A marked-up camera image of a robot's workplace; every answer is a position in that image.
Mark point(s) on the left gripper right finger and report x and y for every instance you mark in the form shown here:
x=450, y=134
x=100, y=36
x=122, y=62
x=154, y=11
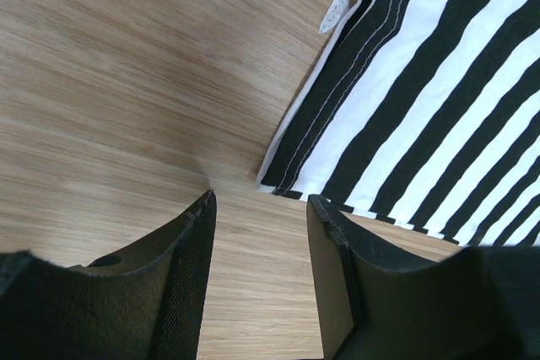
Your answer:
x=376, y=300

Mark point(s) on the white debris scraps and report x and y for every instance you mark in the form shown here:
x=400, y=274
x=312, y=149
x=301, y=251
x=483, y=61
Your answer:
x=333, y=15

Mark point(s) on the black white striped tank top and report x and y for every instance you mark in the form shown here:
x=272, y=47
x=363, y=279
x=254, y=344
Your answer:
x=424, y=114

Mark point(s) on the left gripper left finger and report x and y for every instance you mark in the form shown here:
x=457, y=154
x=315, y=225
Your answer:
x=143, y=301

